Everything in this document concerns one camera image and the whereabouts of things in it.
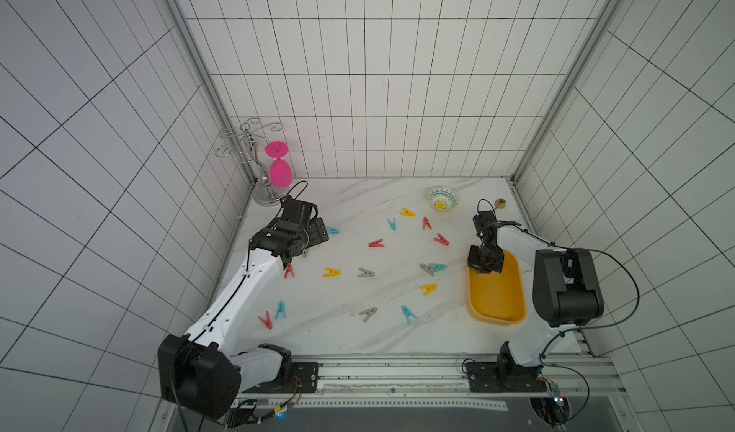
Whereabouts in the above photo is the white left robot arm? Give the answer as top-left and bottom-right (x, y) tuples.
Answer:
(157, 196), (329, 420)

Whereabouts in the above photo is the pink plastic wine glass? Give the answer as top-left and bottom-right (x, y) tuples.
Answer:
(265, 141), (294, 188)

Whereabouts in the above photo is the grey clothespin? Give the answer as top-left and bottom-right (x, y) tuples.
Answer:
(419, 263), (434, 276)
(357, 267), (375, 278)
(358, 307), (378, 323)

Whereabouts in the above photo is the patterned yellow blue bowl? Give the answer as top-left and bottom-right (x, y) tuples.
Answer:
(428, 186), (459, 212)

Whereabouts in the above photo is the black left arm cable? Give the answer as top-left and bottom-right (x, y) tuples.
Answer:
(188, 180), (309, 341)

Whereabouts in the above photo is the yellow storage box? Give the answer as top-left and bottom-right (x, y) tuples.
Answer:
(467, 252), (526, 326)

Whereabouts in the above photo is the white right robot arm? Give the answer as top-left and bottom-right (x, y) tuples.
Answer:
(467, 209), (604, 384)

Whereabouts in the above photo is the grey clothespin front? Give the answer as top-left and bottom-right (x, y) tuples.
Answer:
(358, 307), (378, 323)

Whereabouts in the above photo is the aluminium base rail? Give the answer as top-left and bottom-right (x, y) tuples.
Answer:
(234, 353), (626, 411)

